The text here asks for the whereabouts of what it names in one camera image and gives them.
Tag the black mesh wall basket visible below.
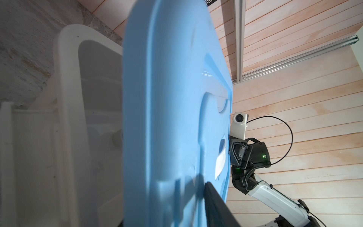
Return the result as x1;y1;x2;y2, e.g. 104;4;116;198
205;0;217;7

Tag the white plastic storage bin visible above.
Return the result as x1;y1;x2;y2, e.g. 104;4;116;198
1;24;123;227

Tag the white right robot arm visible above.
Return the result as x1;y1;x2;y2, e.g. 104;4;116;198
229;136;320;227

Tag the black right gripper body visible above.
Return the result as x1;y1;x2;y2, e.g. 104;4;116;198
229;136;271;170

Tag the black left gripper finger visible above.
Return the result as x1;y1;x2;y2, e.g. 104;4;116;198
203;182;240;227

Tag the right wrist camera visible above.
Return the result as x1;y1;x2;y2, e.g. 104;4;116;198
230;112;249;140

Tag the blue plastic bin lid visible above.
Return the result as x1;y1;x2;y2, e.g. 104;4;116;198
123;1;233;227

